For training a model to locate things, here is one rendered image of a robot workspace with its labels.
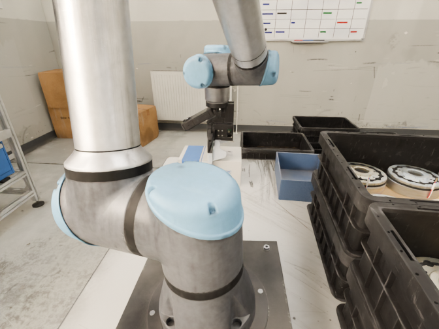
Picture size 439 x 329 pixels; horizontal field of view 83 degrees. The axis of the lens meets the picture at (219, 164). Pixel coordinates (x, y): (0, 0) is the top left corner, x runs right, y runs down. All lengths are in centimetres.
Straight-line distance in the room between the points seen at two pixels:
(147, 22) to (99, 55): 311
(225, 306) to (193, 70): 48
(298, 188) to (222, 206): 50
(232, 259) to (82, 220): 20
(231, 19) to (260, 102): 290
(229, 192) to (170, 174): 8
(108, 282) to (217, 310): 28
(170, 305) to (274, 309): 16
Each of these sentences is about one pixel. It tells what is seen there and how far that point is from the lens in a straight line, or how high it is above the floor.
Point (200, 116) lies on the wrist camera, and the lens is 77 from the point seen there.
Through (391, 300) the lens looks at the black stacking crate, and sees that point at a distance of 37.
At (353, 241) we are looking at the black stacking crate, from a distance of 47.
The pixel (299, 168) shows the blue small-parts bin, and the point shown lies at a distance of 95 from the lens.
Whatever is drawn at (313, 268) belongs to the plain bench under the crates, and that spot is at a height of 70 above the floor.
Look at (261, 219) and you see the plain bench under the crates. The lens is 69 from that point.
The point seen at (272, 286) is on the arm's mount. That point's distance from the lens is 48.
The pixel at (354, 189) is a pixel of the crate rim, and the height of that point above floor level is 92.
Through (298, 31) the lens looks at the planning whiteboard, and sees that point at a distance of 330.
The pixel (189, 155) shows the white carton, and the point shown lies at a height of 79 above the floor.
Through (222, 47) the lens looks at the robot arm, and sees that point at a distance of 72.
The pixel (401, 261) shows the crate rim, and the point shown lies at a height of 93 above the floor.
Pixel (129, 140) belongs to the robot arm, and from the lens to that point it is 35.
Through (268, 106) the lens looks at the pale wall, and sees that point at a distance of 336.
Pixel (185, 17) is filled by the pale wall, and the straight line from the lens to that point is 333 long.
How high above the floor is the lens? 113
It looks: 27 degrees down
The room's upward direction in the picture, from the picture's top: straight up
